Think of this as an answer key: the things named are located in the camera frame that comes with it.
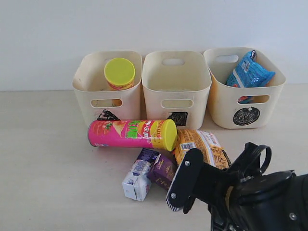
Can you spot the white blue milk carton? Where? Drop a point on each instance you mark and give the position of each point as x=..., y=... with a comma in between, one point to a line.
x=136, y=184

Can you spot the pink chip can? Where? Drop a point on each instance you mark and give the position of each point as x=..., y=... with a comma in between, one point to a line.
x=151, y=134

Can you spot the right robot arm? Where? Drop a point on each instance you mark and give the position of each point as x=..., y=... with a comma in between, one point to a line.
x=243, y=197

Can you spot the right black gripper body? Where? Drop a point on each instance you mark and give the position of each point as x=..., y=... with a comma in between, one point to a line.
x=212, y=183

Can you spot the cream plastic bin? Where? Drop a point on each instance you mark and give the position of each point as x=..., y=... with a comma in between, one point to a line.
x=95, y=99
x=239, y=108
x=176, y=86

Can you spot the right cream plastic bin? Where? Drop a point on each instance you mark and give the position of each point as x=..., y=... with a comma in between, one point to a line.
x=239, y=108

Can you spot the yellow chip can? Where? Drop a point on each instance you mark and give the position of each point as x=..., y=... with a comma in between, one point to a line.
x=120, y=74

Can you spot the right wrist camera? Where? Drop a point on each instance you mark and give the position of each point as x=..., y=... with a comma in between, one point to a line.
x=180, y=195

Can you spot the left cream plastic bin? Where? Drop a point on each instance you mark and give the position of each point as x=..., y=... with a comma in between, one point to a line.
x=95, y=99

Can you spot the orange noodle packet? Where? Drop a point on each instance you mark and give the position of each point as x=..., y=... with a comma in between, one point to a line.
x=214, y=154

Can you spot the middle cream plastic bin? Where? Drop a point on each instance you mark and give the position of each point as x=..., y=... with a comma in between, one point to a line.
x=176, y=86

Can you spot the purple small carton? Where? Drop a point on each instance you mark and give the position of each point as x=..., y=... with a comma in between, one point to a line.
x=162, y=171

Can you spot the blue noodle packet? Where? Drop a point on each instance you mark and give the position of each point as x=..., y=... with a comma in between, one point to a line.
x=249, y=73

